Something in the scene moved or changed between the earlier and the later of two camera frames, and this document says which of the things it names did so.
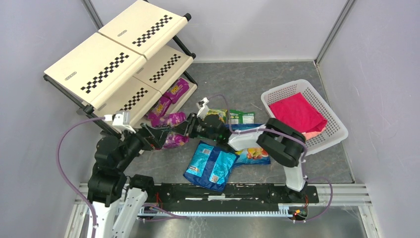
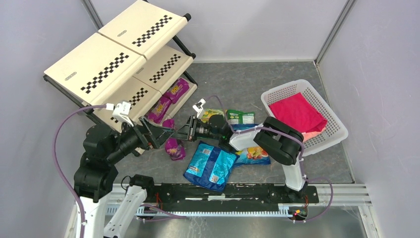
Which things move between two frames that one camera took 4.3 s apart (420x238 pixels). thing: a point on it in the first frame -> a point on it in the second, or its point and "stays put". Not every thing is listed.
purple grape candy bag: x=166 y=120 -> x=172 y=146
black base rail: x=233 y=197 stays put
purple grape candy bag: x=158 y=110 stays put
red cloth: x=296 y=112 stays put
